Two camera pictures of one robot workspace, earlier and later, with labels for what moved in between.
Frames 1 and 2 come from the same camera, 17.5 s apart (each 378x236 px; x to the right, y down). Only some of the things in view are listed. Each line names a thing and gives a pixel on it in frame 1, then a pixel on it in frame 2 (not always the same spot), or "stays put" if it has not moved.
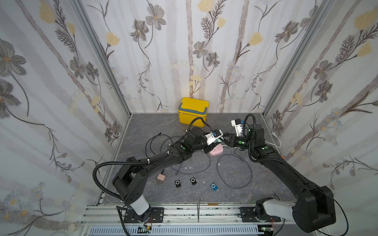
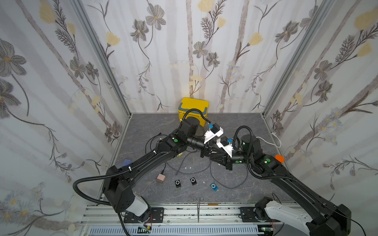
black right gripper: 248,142 -> 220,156
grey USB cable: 236,155 -> 234,188
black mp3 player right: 193,181 stays put
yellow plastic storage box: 191,108 stays put
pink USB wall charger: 161,178 stays put
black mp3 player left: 177,183 stays put
